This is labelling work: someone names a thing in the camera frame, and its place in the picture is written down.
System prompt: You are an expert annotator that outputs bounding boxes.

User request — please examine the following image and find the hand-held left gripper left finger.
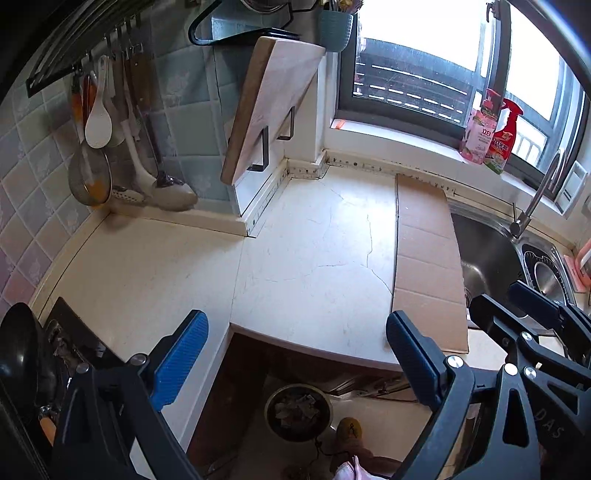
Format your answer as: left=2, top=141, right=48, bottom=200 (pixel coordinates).
left=51, top=310, right=209, bottom=480

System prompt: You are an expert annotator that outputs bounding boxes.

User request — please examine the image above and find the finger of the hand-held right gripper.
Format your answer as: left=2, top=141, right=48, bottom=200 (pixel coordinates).
left=468, top=294, right=570, bottom=370
left=508, top=281, right=591, bottom=343

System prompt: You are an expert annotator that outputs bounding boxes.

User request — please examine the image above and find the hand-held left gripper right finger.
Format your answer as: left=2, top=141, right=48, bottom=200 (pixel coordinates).
left=385, top=310, right=542, bottom=480

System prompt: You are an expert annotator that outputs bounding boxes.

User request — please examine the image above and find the trash bin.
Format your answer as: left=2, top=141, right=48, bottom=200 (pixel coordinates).
left=264, top=383, right=334, bottom=439

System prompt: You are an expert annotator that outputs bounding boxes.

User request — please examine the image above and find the pink sponge holder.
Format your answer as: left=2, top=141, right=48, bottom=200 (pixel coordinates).
left=573, top=240, right=591, bottom=289

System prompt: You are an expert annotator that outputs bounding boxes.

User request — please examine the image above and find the steel sink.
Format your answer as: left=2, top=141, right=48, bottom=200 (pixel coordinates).
left=448, top=203, right=583, bottom=333

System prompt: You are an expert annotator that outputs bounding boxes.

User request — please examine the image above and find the brown cardboard sheet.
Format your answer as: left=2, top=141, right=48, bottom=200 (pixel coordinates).
left=390, top=173, right=469, bottom=354

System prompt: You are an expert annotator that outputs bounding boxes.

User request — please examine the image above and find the brown slipper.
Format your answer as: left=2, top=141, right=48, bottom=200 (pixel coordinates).
left=333, top=416, right=365, bottom=457

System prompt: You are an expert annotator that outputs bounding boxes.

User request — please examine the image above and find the steel faucet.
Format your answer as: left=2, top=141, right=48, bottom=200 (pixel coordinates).
left=509, top=148, right=566, bottom=238

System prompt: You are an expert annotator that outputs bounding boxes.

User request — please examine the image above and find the black gas stove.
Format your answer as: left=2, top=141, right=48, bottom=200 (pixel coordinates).
left=41, top=298, right=112, bottom=370

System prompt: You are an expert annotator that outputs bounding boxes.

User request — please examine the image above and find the pink cloth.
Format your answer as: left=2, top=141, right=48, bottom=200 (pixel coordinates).
left=333, top=456, right=372, bottom=480

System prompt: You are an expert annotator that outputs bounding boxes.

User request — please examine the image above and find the black wok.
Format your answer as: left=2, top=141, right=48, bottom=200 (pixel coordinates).
left=0, top=302, right=63, bottom=446

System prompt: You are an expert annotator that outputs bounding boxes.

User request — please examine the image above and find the red spray bottle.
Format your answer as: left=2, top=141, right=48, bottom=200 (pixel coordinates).
left=485, top=98, right=525, bottom=175

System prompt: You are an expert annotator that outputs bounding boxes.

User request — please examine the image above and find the metal ladle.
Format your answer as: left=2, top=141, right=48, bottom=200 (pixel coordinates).
left=134, top=104, right=199, bottom=207

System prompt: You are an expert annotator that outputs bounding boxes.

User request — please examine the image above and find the pink detergent pouch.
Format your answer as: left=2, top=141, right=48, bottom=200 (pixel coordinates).
left=459, top=88, right=502, bottom=164

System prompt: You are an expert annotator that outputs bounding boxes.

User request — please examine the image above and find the metal mesh strainer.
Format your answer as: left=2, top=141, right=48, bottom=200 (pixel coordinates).
left=68, top=74, right=113, bottom=206

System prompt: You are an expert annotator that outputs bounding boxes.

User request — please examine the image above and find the white rice paddle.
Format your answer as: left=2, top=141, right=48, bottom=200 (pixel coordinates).
left=84, top=55, right=114, bottom=149

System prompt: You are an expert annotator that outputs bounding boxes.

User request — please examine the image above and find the wooden cutting board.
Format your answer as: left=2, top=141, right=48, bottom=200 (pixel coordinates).
left=221, top=36, right=326, bottom=185

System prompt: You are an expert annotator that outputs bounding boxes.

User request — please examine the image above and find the teal utensil pot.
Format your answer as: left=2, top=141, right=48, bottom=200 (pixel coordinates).
left=316, top=10, right=355, bottom=52

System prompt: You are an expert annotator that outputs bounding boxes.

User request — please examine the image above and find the white wall socket box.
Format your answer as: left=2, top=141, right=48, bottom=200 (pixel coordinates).
left=554, top=159, right=591, bottom=215

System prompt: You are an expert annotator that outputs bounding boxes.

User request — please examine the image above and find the black board bracket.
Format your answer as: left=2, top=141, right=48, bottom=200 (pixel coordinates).
left=246, top=127, right=270, bottom=173
left=276, top=106, right=295, bottom=140

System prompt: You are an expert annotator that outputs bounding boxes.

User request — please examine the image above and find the dark window frame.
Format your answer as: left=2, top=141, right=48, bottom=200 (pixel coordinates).
left=337, top=0, right=591, bottom=185

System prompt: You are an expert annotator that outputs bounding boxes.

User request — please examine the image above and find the black wall utensil rail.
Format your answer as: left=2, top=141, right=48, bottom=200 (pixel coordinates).
left=25, top=0, right=153, bottom=99

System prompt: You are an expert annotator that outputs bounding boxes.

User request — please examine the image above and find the black wire rack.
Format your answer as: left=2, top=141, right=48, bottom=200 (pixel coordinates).
left=188, top=0, right=305, bottom=47

